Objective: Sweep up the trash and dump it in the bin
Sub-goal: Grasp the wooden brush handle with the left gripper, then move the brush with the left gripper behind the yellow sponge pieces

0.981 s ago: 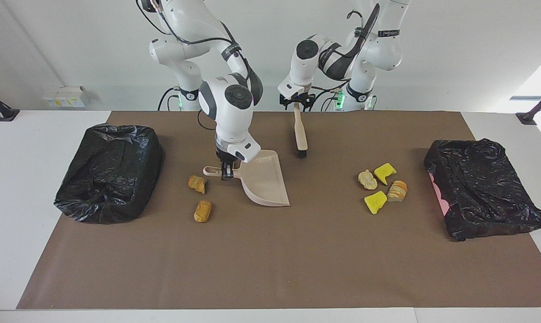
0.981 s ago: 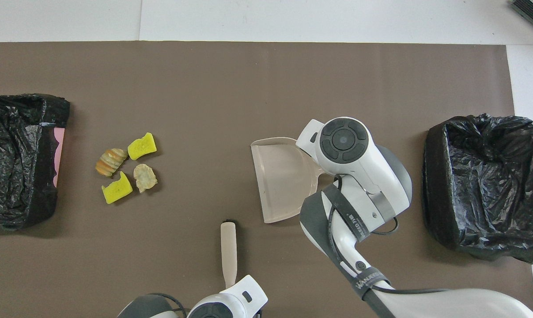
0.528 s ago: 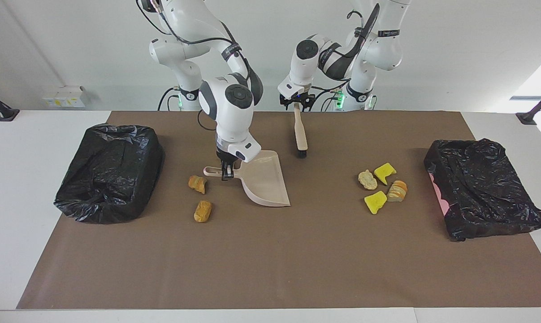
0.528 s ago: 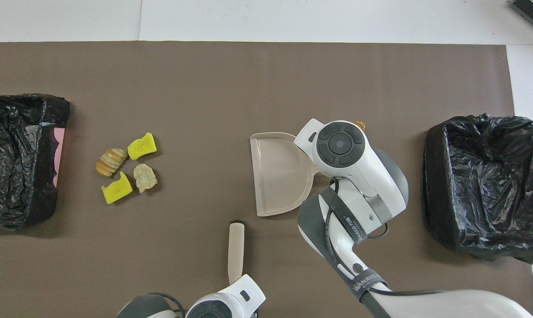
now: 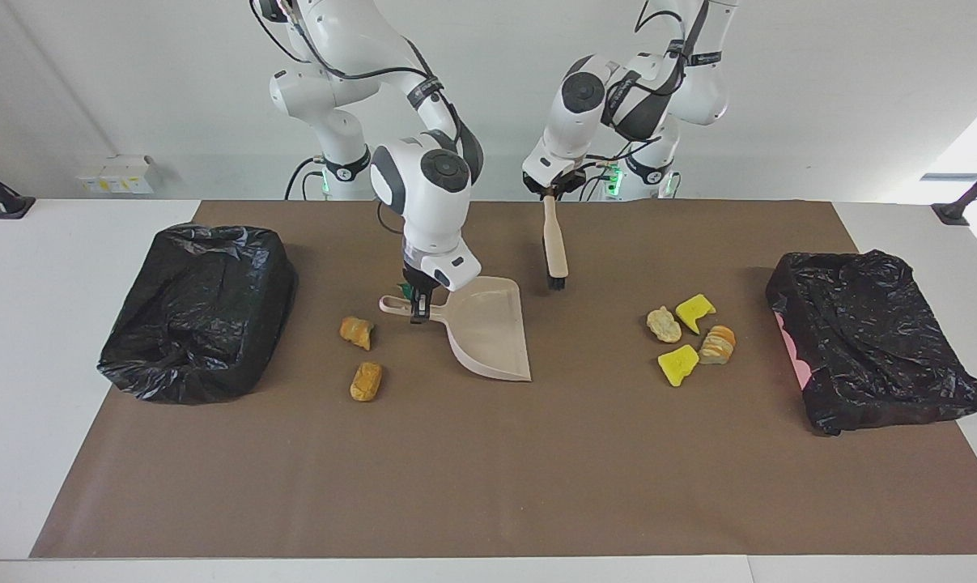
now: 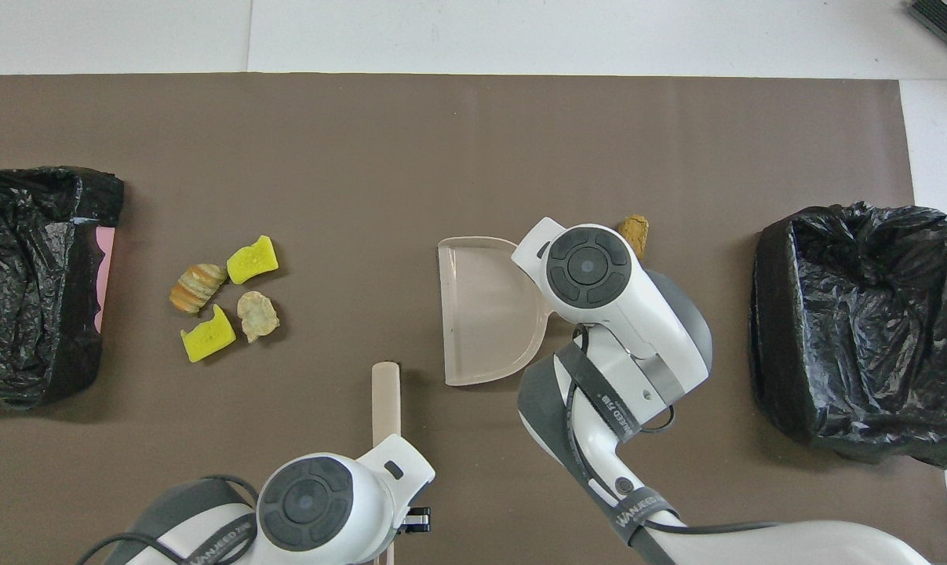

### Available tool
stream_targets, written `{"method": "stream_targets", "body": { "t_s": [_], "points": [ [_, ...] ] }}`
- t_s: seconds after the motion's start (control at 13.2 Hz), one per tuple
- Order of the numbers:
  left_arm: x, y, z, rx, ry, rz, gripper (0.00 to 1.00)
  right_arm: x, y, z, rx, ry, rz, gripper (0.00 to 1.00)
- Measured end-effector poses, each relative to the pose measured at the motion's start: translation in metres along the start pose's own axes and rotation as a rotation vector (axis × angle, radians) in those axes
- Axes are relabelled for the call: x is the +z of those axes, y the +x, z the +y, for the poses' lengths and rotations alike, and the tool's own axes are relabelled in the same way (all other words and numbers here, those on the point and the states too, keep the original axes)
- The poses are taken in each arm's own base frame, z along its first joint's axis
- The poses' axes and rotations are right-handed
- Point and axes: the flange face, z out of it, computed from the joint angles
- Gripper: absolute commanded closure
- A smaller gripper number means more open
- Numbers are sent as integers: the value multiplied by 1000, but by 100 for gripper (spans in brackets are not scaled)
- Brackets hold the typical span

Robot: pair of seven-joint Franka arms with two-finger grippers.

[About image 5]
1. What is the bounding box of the white wall box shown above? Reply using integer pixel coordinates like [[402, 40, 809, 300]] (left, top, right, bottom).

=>
[[77, 155, 155, 195]]

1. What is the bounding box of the brown paper table mat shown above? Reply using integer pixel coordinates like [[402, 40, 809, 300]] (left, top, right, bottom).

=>
[[31, 200, 977, 560]]

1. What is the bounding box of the black base cable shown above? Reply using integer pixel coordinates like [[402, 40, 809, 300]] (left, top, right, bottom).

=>
[[284, 156, 327, 201], [579, 158, 620, 202]]

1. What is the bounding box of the orange striped croissant piece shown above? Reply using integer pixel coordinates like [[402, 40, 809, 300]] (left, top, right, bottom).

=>
[[698, 325, 737, 365]]

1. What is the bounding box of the brown bread roll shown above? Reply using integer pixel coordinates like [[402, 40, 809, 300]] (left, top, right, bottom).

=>
[[350, 361, 384, 402]]

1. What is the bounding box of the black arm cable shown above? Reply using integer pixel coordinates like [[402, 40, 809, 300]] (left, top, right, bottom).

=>
[[585, 0, 712, 203], [249, 0, 466, 151]]

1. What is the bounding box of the tan striped croissant piece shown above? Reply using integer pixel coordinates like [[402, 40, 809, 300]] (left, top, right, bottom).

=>
[[339, 316, 376, 351]]

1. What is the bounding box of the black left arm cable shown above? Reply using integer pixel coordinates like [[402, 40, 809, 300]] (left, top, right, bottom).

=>
[[585, 0, 712, 203]]

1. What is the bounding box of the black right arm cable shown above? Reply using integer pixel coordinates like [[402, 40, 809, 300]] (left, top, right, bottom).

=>
[[249, 0, 466, 151]]

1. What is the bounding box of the black stand leg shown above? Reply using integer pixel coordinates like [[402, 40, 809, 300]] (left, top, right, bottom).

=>
[[932, 158, 977, 226], [0, 155, 36, 219]]

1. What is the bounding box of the bin covered by black bag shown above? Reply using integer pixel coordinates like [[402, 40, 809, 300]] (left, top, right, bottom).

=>
[[97, 224, 299, 406]]

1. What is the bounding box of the beige hand brush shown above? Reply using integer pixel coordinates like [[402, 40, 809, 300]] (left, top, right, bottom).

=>
[[542, 194, 570, 291]]

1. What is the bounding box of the beige plastic dustpan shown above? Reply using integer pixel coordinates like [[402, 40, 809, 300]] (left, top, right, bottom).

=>
[[379, 276, 533, 382]]

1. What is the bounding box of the pale bread piece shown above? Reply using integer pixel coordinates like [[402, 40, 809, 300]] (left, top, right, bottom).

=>
[[646, 306, 683, 344]]

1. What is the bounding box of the pink bin with black bag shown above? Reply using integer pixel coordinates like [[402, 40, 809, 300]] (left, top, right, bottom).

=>
[[765, 249, 977, 436]]

